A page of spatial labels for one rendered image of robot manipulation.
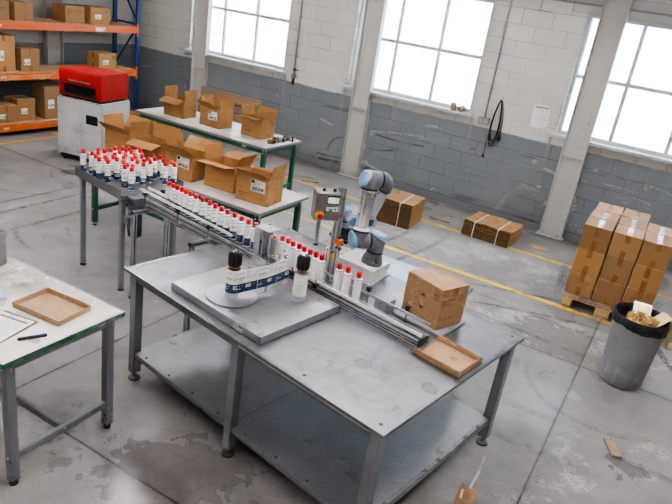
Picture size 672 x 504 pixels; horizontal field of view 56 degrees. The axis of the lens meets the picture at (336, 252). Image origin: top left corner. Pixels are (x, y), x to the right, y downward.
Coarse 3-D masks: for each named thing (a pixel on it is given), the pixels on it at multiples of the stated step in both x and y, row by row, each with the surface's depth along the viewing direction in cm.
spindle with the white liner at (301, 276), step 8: (304, 256) 377; (296, 264) 381; (304, 264) 377; (296, 272) 381; (304, 272) 380; (296, 280) 381; (304, 280) 381; (296, 288) 383; (304, 288) 384; (296, 296) 385; (304, 296) 387
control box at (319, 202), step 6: (318, 192) 399; (324, 192) 400; (330, 192) 401; (318, 198) 400; (324, 198) 401; (312, 204) 409; (318, 204) 402; (324, 204) 403; (330, 204) 404; (312, 210) 408; (318, 210) 403; (324, 210) 404; (312, 216) 408; (324, 216) 406; (330, 216) 407; (336, 216) 408
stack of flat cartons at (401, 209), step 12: (396, 192) 844; (384, 204) 812; (396, 204) 805; (408, 204) 800; (420, 204) 827; (384, 216) 817; (396, 216) 810; (408, 216) 803; (420, 216) 845; (408, 228) 808
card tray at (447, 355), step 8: (440, 336) 376; (432, 344) 372; (440, 344) 373; (448, 344) 373; (456, 344) 370; (416, 352) 358; (424, 352) 362; (432, 352) 363; (440, 352) 365; (448, 352) 366; (456, 352) 367; (464, 352) 367; (472, 352) 364; (432, 360) 351; (440, 360) 356; (448, 360) 358; (456, 360) 359; (464, 360) 360; (472, 360) 361; (480, 360) 360; (440, 368) 349; (448, 368) 345; (456, 368) 351; (464, 368) 345; (456, 376) 343
